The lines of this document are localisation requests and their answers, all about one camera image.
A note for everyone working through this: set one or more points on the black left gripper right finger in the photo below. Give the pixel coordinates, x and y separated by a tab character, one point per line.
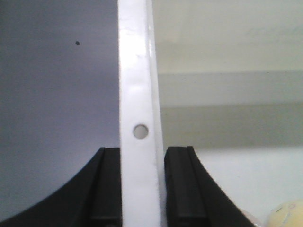
194	199

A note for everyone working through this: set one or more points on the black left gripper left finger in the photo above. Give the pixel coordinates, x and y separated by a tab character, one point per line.
92	198

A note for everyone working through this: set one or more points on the yellow plush toy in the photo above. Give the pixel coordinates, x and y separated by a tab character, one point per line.
287	214

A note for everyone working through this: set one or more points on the white plastic tote box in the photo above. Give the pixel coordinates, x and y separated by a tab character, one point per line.
222	76

